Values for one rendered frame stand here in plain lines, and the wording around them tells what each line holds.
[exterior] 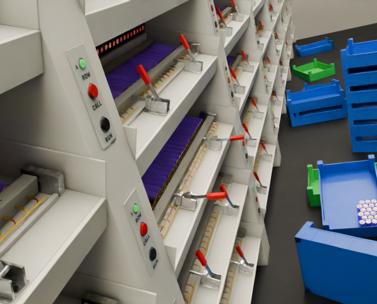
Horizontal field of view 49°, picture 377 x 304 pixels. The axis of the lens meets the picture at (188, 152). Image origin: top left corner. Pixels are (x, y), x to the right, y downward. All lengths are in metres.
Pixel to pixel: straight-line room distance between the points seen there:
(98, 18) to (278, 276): 1.04
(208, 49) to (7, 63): 0.77
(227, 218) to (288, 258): 0.40
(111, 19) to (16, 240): 0.33
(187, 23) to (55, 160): 0.70
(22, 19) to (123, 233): 0.27
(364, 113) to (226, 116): 0.92
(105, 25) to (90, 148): 0.19
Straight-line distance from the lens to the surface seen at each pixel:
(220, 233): 1.06
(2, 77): 0.42
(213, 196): 0.78
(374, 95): 1.93
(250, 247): 1.33
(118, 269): 0.57
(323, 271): 1.24
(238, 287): 1.20
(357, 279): 1.21
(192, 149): 0.97
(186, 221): 0.78
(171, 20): 1.14
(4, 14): 0.48
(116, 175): 0.53
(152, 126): 0.68
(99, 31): 0.58
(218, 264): 0.98
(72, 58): 0.49
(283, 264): 1.44
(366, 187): 1.64
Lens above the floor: 0.92
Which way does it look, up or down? 22 degrees down
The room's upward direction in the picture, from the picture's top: 16 degrees counter-clockwise
